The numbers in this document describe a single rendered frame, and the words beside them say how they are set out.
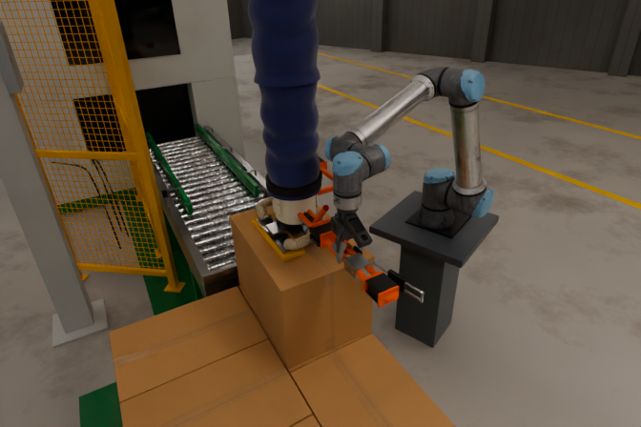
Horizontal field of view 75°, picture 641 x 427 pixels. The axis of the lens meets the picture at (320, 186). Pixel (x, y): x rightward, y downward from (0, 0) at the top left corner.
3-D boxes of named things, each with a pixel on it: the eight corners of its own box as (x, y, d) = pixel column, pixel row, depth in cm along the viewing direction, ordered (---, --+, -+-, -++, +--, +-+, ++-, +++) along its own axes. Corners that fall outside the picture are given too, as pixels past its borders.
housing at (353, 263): (342, 269, 142) (342, 257, 139) (360, 262, 144) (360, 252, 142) (354, 280, 136) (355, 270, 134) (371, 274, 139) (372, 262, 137)
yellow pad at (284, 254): (251, 221, 188) (250, 212, 186) (271, 215, 192) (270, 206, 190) (282, 262, 162) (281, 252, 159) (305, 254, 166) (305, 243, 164)
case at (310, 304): (238, 282, 213) (229, 214, 195) (309, 258, 229) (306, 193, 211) (287, 370, 166) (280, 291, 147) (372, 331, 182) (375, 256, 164)
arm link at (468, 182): (464, 195, 215) (452, 59, 170) (496, 206, 204) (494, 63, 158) (447, 214, 208) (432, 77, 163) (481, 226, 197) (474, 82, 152)
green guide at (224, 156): (196, 132, 417) (194, 123, 413) (206, 130, 421) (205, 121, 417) (256, 196, 292) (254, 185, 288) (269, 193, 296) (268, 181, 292)
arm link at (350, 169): (370, 154, 128) (348, 165, 122) (369, 191, 134) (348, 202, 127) (347, 147, 134) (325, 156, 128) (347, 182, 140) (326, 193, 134)
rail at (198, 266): (138, 157, 399) (134, 139, 391) (144, 156, 402) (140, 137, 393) (206, 305, 219) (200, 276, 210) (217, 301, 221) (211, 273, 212)
